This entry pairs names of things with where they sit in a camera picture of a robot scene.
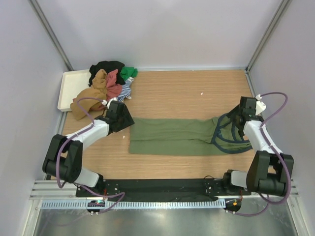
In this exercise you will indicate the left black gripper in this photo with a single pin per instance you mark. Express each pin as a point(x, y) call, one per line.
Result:
point(128, 121)

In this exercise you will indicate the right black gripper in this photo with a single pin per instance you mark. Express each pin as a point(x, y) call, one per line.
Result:
point(232, 114)

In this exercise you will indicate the tan brown tank top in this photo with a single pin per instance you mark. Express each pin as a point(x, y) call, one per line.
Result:
point(89, 97)

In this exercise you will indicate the olive green printed tank top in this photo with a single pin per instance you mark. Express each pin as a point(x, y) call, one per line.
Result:
point(186, 137)

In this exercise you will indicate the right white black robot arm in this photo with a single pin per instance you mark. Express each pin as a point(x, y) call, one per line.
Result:
point(270, 171)

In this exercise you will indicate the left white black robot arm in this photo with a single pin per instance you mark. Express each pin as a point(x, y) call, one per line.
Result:
point(64, 158)

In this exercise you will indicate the blue white striped tank top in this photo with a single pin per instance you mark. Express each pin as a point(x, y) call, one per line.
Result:
point(126, 90)

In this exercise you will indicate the dusty pink tank top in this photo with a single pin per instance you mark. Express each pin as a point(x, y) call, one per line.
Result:
point(110, 87)

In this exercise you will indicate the bright green tank top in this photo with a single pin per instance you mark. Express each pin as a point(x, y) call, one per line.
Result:
point(127, 72)

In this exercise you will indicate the black tank top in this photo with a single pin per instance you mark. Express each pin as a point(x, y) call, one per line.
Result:
point(108, 66)

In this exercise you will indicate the white plastic tray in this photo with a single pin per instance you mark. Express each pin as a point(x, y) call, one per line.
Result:
point(72, 84)

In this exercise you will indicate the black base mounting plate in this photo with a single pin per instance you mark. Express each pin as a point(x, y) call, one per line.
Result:
point(170, 190)

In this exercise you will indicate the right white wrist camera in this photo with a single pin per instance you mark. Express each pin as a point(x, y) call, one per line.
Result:
point(260, 105)

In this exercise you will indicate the slotted white cable duct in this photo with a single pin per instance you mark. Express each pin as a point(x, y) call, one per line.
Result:
point(96, 204)

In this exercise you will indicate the aluminium front rail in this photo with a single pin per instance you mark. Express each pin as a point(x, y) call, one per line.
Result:
point(49, 189)

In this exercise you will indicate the right aluminium frame post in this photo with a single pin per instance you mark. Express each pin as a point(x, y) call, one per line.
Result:
point(282, 8)

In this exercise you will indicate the aluminium frame post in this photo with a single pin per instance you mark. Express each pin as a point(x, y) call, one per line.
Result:
point(49, 30)
point(282, 8)

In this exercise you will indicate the left aluminium frame post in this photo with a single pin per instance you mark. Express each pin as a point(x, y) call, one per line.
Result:
point(49, 30)

